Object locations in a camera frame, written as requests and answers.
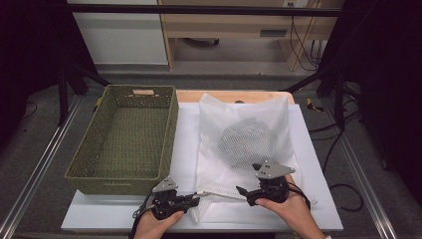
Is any black hanging desk cable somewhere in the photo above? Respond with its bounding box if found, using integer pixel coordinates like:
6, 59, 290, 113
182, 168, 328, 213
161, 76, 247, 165
289, 15, 324, 73

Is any white mesh laundry bag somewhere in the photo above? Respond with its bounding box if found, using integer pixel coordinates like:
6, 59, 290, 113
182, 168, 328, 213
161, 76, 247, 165
192, 93, 303, 224

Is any hand-held gripper cable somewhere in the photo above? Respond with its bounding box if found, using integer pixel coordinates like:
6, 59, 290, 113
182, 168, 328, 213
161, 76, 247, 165
129, 191, 157, 239
287, 182, 313, 212

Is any white work board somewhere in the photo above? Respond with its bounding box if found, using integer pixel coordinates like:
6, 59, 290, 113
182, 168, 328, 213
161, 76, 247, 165
61, 102, 344, 233

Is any light wooden desk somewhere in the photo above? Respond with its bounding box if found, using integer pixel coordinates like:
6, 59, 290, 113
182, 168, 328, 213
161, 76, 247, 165
158, 0, 344, 72

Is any white wall socket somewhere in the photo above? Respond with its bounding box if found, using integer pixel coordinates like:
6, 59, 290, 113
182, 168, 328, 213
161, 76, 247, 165
282, 0, 310, 8

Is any person's right hand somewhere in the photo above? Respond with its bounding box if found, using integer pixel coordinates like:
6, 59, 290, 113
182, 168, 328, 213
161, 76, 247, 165
255, 174, 314, 231

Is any wooden table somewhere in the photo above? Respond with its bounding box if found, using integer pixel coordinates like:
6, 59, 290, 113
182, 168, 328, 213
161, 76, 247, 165
175, 90, 296, 105

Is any grey desk label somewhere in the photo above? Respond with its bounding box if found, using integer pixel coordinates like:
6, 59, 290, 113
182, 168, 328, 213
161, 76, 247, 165
259, 29, 289, 38

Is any yellow hanging desk cable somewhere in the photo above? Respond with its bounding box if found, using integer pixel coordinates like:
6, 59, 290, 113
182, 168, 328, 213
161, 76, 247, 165
297, 16, 316, 71

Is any left hand-held gripper cable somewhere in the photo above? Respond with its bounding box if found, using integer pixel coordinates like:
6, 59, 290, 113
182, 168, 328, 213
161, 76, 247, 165
129, 191, 157, 239

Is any blue denim garment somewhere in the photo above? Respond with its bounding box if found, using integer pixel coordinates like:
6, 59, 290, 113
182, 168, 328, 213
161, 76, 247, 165
217, 118, 278, 168

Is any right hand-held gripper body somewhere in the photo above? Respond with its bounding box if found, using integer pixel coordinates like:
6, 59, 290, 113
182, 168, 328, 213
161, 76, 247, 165
247, 161, 297, 206

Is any aluminium floor rail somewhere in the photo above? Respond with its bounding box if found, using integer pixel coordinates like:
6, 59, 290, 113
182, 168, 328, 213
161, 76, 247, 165
0, 96, 84, 239
321, 99, 399, 239

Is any black metal crossbar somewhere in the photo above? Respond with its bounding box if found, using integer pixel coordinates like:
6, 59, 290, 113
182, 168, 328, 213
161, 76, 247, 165
66, 3, 343, 18

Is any white cabinet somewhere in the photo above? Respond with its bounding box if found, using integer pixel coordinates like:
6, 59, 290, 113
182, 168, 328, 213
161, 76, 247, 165
68, 0, 169, 66

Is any black floor cable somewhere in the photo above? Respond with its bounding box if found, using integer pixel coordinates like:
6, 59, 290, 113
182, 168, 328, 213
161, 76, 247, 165
308, 109, 365, 213

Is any black curtain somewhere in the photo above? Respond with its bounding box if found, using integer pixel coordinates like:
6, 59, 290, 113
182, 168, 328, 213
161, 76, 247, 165
0, 0, 101, 150
317, 0, 422, 207

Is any person's left hand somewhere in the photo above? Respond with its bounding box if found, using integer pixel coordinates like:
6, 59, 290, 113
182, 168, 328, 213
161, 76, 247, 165
133, 209, 185, 239

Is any green woven basket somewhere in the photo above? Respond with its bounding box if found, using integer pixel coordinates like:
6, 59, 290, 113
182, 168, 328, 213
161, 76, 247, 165
64, 84, 180, 196

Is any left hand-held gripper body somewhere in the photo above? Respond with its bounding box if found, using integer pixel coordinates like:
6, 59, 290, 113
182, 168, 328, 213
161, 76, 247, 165
150, 176, 183, 220

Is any black metal stand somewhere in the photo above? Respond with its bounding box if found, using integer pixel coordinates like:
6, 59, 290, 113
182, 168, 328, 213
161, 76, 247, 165
57, 54, 112, 127
283, 63, 347, 131

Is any yellow black tool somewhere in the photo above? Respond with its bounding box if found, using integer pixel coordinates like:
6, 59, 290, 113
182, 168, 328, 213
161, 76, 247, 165
307, 98, 324, 113

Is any right hand-held gripper cable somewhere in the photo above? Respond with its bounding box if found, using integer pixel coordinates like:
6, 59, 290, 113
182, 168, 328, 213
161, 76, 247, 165
287, 182, 313, 212

